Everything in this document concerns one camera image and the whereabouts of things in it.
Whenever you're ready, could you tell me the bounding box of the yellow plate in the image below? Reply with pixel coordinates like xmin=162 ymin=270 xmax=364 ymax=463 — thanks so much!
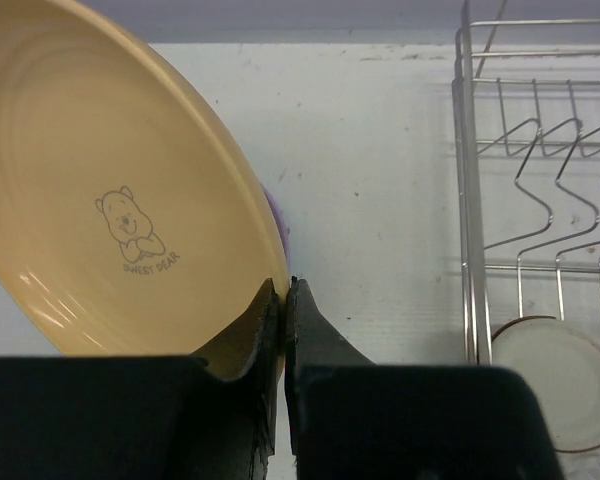
xmin=0 ymin=1 xmax=289 ymax=356

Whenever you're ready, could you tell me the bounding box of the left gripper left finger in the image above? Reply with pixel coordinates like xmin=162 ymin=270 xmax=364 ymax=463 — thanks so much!
xmin=0 ymin=281 xmax=279 ymax=479

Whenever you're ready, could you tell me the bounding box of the white brown mug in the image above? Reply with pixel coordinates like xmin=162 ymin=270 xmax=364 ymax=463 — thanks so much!
xmin=491 ymin=316 xmax=600 ymax=453

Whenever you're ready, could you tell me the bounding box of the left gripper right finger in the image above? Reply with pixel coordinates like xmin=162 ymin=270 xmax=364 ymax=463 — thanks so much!
xmin=285 ymin=279 xmax=563 ymax=479

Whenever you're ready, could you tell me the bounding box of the wire dish rack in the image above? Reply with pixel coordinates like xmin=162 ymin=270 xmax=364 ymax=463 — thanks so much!
xmin=452 ymin=1 xmax=600 ymax=363

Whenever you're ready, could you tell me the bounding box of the purple plate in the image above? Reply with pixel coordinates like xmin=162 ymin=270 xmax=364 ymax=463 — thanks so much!
xmin=261 ymin=184 xmax=292 ymax=282

